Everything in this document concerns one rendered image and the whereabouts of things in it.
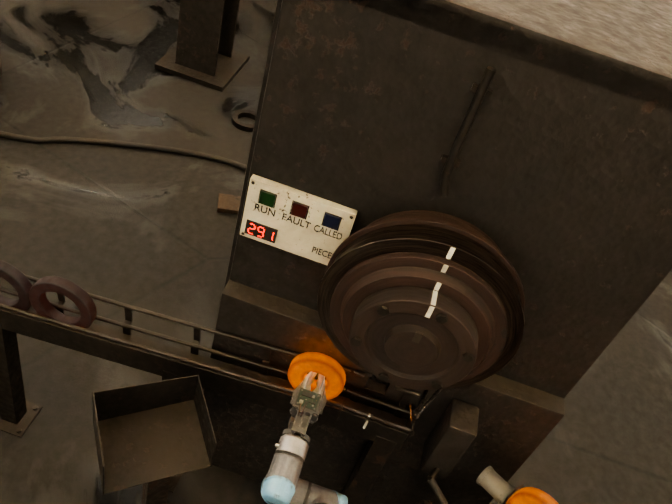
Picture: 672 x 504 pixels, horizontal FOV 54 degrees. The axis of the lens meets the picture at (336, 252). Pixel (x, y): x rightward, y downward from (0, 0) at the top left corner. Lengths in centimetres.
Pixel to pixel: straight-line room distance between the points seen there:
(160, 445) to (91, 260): 140
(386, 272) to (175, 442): 75
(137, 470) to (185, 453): 12
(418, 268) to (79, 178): 236
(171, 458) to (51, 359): 104
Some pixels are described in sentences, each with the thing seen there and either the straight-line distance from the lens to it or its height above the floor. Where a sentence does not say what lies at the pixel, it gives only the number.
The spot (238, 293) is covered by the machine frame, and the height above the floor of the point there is 87.
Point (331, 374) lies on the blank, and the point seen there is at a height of 79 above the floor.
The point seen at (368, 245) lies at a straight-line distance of 139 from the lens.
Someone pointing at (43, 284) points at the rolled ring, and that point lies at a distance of 193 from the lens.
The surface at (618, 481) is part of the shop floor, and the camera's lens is 307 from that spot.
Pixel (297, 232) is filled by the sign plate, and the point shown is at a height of 113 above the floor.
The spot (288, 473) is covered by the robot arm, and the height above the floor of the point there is 74.
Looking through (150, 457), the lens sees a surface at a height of 60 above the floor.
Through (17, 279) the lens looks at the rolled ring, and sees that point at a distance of 199.
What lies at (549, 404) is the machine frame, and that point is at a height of 87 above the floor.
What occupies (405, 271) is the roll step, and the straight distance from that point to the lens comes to 138.
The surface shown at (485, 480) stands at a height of 68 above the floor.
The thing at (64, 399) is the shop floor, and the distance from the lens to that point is 260.
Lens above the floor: 217
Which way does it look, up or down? 42 degrees down
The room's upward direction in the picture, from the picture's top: 18 degrees clockwise
